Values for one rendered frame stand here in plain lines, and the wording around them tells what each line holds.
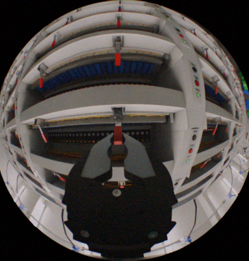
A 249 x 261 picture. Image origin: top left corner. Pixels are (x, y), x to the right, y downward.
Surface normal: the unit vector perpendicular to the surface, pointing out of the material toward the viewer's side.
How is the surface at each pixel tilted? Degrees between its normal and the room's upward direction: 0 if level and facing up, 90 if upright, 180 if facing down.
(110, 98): 108
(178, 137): 90
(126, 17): 18
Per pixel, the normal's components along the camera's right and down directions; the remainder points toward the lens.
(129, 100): 0.04, -0.03
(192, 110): 0.04, 0.29
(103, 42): 0.03, 1.00
